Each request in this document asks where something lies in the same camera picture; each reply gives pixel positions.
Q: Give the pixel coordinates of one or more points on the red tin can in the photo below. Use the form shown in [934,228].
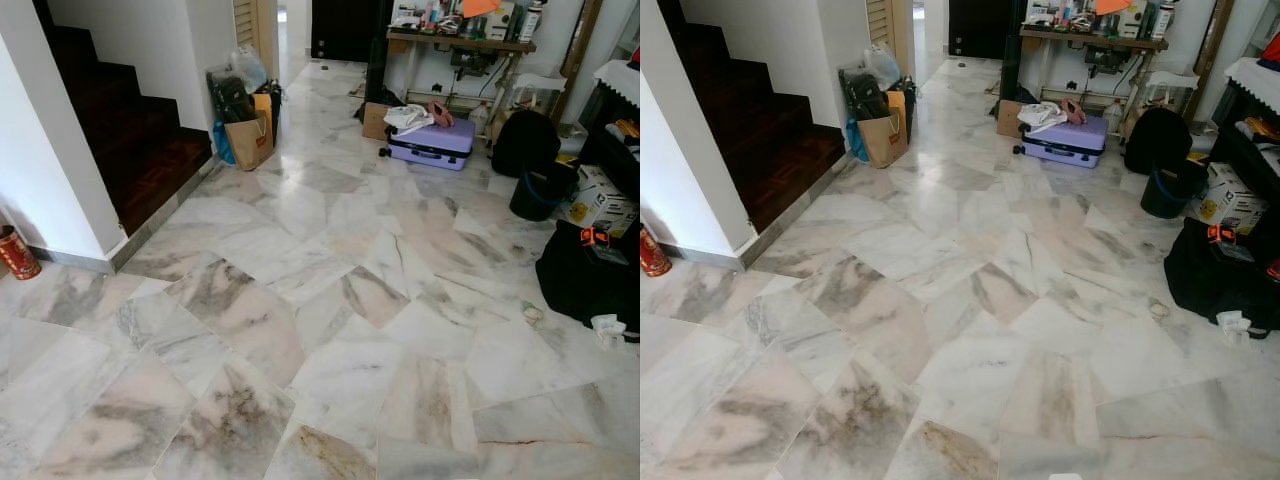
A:
[17,255]
[654,256]

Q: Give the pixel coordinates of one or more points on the orange black tool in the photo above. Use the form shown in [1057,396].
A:
[1222,235]
[596,238]

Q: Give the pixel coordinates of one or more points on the white cardboard box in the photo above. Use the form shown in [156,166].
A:
[600,205]
[1228,200]

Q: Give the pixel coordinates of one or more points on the large black bag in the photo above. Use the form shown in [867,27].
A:
[1205,280]
[575,285]

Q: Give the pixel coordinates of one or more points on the white crumpled plastic cup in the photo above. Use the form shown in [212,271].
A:
[608,330]
[1233,327]

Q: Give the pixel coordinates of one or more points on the black bucket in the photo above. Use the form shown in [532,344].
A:
[540,195]
[1172,192]

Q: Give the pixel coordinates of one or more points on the black cabinet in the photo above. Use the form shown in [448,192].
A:
[1225,110]
[600,110]

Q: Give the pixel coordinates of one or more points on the black backpack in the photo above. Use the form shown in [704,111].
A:
[525,143]
[1157,140]

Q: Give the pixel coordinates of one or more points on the white lace cloth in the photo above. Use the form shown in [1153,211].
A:
[1255,75]
[620,78]

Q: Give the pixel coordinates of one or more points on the dark wooden staircase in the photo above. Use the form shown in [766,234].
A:
[130,130]
[770,130]

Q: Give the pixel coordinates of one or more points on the purple suitcase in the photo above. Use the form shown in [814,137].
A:
[435,145]
[1068,142]

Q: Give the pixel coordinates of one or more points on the pink bag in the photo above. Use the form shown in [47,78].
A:
[441,113]
[1073,111]

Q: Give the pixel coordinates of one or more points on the blue bag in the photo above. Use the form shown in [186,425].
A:
[222,145]
[856,142]

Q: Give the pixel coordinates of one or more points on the small black bag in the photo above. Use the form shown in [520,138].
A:
[230,100]
[862,98]

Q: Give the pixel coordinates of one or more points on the brown paper bag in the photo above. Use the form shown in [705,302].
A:
[884,140]
[250,143]

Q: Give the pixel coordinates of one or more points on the wooden shelf table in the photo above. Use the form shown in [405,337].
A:
[1092,41]
[460,43]

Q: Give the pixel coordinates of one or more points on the orange paper sheet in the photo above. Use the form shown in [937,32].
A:
[480,7]
[1113,5]

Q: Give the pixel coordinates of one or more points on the brown cardboard box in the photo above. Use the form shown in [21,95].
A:
[375,122]
[1008,120]

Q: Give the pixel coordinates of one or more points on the clear plastic bag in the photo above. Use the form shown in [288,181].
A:
[882,65]
[248,68]

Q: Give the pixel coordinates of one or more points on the wooden louvre door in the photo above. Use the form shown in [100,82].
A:
[258,20]
[890,25]

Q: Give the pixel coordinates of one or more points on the dark door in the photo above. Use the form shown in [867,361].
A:
[345,30]
[980,28]

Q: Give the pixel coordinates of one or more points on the wooden mirror frame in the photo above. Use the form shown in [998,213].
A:
[1215,40]
[583,45]

